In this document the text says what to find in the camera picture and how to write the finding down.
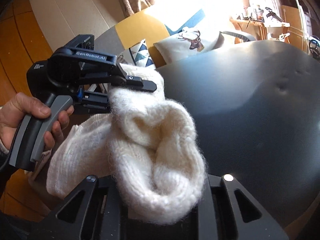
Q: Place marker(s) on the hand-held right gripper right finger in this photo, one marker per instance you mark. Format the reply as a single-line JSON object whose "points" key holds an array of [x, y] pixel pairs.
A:
{"points": [[228, 200]]}

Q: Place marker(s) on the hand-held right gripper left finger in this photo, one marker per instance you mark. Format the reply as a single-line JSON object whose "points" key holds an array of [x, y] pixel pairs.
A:
{"points": [[92, 205]]}

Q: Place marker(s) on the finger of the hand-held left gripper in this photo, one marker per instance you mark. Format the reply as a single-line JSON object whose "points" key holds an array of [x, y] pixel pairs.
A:
{"points": [[95, 102], [135, 82]]}

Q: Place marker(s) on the cream knit sweater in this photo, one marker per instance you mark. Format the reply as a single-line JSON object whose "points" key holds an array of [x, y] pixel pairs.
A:
{"points": [[150, 142]]}

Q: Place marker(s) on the person's left forearm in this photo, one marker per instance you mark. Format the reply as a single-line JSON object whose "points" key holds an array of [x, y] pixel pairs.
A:
{"points": [[2, 147]]}

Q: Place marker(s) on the person's left hand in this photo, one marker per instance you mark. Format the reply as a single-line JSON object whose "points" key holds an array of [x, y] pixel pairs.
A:
{"points": [[20, 105]]}

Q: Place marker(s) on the tiger print pillow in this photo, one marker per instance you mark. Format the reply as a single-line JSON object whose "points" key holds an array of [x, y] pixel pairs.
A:
{"points": [[140, 52]]}

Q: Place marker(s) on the yellow blue grey sofa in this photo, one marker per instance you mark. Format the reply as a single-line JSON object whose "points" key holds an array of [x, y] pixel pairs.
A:
{"points": [[140, 27]]}

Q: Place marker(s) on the deer print pillow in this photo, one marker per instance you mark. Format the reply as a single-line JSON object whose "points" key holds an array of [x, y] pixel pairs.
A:
{"points": [[180, 47]]}

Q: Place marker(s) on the wooden wardrobe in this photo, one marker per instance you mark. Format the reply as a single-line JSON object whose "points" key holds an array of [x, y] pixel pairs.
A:
{"points": [[15, 42]]}

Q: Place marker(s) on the wooden desk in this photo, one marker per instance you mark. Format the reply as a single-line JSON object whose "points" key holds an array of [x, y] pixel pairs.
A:
{"points": [[250, 23]]}

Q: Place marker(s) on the cluster of desk bottles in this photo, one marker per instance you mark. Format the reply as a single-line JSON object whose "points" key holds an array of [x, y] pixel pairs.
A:
{"points": [[255, 11]]}

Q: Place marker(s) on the black gun-shaped tool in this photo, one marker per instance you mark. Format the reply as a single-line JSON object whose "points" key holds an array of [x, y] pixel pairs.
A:
{"points": [[272, 13]]}

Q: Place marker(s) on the wooden cabinet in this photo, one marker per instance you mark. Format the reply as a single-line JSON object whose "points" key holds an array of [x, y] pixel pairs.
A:
{"points": [[292, 17]]}

